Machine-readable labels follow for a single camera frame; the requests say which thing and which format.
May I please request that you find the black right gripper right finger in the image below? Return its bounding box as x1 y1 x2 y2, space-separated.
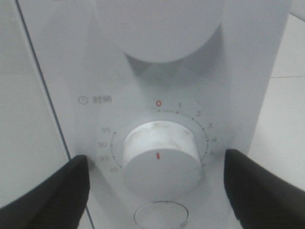
224 149 305 229

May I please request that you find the white microwave oven body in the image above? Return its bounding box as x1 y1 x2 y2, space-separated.
16 0 291 229

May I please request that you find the round white door button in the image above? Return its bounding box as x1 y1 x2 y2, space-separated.
134 201 189 229

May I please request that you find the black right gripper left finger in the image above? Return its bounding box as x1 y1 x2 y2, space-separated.
0 155 90 229

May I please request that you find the white microwave knob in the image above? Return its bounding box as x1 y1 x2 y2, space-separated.
123 121 202 199
93 0 225 62

